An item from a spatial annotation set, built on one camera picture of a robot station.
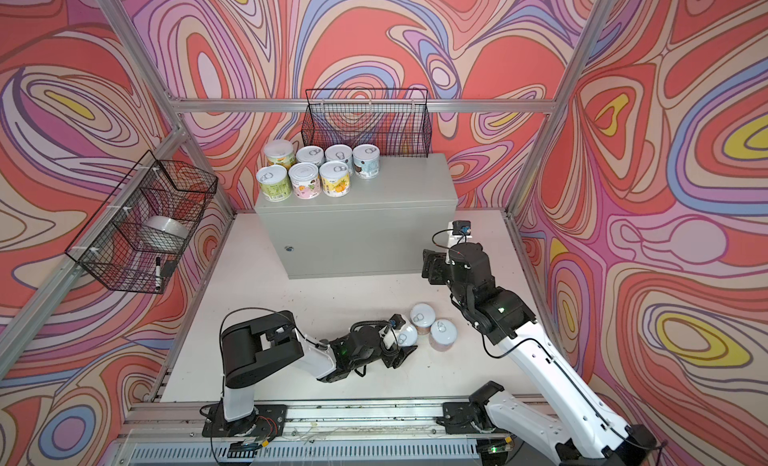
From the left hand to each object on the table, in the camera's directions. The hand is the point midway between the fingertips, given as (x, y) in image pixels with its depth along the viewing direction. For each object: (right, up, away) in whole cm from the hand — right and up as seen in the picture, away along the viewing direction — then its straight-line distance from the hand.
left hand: (413, 337), depth 84 cm
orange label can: (+3, +6, +2) cm, 7 cm away
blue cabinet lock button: (-37, +26, +2) cm, 45 cm away
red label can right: (+8, +1, -2) cm, 9 cm away
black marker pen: (-64, +18, -13) cm, 67 cm away
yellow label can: (-2, +2, -4) cm, 4 cm away
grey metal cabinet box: (-10, +32, +9) cm, 34 cm away
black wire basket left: (-67, +29, -14) cm, 74 cm away
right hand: (+5, +23, -13) cm, 27 cm away
